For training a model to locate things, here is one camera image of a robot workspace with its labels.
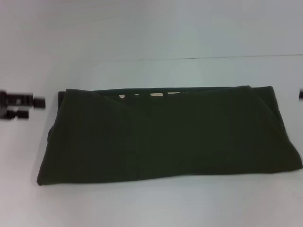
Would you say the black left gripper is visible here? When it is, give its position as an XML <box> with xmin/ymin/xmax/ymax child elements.
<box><xmin>0</xmin><ymin>90</ymin><xmax>46</xmax><ymax>121</ymax></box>

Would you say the dark green shirt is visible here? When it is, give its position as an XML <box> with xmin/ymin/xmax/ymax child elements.
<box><xmin>36</xmin><ymin>84</ymin><xmax>303</xmax><ymax>188</ymax></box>

